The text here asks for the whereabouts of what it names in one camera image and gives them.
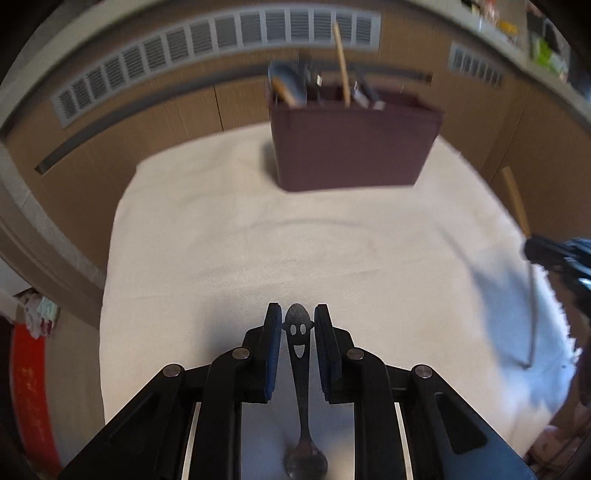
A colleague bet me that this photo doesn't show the maroon plastic utensil holder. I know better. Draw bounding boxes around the maroon plastic utensil holder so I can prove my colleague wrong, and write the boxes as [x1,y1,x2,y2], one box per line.
[268,88,445,193]

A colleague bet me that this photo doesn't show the small grey vent grille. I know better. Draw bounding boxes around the small grey vent grille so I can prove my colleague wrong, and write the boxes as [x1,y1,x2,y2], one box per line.
[448,42,506,88]

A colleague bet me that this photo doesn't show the wooden chopstick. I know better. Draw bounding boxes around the wooden chopstick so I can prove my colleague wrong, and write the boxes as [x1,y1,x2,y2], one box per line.
[331,21,352,108]
[501,166,540,370]

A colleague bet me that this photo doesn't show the wooden kitchen cabinet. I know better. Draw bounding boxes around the wooden kitchen cabinet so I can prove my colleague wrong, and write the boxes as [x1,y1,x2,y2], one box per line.
[0,0,591,296]

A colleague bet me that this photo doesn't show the red floor mat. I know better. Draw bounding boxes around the red floor mat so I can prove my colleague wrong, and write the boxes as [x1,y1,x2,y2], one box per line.
[8,323,63,472]

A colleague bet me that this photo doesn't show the white towel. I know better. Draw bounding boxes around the white towel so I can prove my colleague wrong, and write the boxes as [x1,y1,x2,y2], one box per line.
[99,124,580,480]

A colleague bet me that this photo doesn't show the patterned cloth slippers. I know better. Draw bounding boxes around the patterned cloth slippers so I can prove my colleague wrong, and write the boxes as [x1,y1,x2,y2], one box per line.
[16,288,61,340]

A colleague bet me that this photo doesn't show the grey-blue plastic spoon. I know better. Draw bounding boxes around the grey-blue plastic spoon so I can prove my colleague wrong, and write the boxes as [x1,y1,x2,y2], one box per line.
[268,62,308,109]

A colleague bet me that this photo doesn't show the green packet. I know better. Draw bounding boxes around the green packet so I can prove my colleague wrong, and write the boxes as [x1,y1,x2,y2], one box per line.
[529,34,568,77]

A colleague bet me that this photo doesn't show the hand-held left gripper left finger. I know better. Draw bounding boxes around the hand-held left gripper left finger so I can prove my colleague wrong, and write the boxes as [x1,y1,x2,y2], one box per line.
[58,302,282,480]

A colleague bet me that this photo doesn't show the long grey vent grille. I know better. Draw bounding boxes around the long grey vent grille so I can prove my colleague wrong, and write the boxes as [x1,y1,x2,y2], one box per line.
[50,8,383,129]

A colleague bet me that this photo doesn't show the smiley face metal spoon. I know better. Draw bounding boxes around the smiley face metal spoon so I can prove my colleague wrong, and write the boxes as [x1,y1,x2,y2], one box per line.
[283,303,328,480]

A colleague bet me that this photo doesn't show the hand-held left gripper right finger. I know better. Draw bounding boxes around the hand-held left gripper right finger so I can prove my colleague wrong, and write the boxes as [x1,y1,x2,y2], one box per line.
[315,304,539,480]

